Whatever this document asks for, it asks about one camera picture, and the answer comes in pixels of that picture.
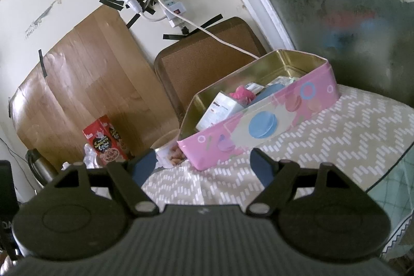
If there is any white power cable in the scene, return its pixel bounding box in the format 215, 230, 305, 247
154, 0, 260, 61

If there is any white carton with red label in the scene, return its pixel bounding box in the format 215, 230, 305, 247
195, 91, 247, 132

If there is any small white box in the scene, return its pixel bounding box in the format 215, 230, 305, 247
244, 83, 265, 96

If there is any blue cloth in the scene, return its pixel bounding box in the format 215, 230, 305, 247
248, 83, 287, 106

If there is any white and green packet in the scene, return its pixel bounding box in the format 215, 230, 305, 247
272, 75, 302, 87

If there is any white plastic bag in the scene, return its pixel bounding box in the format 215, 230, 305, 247
82, 143, 108, 169

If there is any large wooden board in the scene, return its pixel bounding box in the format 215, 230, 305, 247
11, 7, 181, 174

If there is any red cereal box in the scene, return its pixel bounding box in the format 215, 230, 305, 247
82, 115, 130, 167

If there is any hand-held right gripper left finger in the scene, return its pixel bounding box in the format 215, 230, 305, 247
53, 149, 158, 216

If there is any teal patterned mat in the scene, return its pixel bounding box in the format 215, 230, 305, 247
366, 151, 414, 233

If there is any pink tin box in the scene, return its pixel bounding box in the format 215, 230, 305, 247
179, 49, 341, 172

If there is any pink knitted soft item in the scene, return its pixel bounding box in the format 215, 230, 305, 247
229, 85, 257, 106

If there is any paper cup with nut print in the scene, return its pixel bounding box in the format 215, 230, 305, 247
150, 129, 187, 169

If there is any white power strip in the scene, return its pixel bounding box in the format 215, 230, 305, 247
154, 0, 188, 29

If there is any silver thermos pot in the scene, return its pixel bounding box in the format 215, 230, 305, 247
25, 148, 58, 190

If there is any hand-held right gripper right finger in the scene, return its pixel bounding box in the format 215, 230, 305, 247
247, 148, 352, 216

